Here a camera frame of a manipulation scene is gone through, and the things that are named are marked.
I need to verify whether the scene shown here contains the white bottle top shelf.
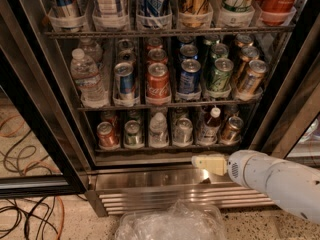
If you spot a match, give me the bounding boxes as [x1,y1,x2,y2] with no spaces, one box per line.
[90,0,128,20]

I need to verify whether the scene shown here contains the red coca-cola can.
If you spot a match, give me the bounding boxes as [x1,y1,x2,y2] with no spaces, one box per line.
[147,63,170,99]
[147,48,168,65]

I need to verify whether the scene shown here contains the front water bottle middle shelf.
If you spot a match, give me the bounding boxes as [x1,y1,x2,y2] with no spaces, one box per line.
[70,48,108,108]

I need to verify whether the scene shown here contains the green silver can bottom shelf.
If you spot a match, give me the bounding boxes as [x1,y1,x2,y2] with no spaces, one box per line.
[124,120,143,147]

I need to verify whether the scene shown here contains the left glass fridge door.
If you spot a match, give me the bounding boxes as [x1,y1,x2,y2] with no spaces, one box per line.
[0,48,86,199]

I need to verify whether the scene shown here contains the red can bottom shelf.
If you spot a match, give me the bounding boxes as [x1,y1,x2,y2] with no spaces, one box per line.
[97,122,119,148]

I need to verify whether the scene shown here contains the stainless steel fridge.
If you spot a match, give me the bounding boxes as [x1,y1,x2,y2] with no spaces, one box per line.
[0,0,319,216]

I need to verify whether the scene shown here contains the clear plastic bag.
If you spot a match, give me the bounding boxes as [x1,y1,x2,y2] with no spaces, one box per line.
[115,200,227,240]

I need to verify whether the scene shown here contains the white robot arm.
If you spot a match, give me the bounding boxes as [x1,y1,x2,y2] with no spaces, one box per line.
[191,150,320,224]

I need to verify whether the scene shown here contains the small water bottle bottom shelf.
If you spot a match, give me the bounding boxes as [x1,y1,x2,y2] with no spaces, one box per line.
[149,112,169,148]

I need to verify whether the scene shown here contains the green can middle shelf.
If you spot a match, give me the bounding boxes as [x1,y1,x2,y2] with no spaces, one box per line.
[207,58,234,92]

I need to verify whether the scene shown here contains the gold can middle shelf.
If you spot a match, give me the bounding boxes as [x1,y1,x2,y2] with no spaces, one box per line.
[237,59,268,94]

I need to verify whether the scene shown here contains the black cables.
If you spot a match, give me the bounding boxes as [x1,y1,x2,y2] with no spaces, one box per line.
[0,130,88,240]

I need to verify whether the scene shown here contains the tea bottle white cap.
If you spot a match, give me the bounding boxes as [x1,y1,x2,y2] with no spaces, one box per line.
[197,107,221,146]

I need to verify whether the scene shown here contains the blue tall can top shelf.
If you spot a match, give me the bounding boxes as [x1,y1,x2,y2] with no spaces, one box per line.
[139,0,170,18]

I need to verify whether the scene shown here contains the gold tall can top shelf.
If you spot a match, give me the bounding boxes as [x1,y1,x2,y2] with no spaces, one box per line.
[179,0,209,28]

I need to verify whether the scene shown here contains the orange can bottom shelf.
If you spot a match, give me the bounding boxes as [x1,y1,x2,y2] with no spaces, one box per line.
[220,116,244,143]

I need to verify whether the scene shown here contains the blue pepsi can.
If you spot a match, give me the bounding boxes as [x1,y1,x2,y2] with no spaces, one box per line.
[179,44,198,61]
[178,59,201,94]

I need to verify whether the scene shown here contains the blue red bull can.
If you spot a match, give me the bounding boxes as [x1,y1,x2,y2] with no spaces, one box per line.
[114,62,135,100]

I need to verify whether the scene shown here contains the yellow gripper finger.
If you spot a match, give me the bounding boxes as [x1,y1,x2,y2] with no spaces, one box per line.
[191,154,227,176]

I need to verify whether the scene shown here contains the large coca-cola can top shelf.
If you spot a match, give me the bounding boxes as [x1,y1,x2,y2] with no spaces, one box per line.
[260,0,296,26]

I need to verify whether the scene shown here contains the rear water bottle middle shelf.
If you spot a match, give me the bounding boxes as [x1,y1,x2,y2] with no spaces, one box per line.
[79,38,103,63]

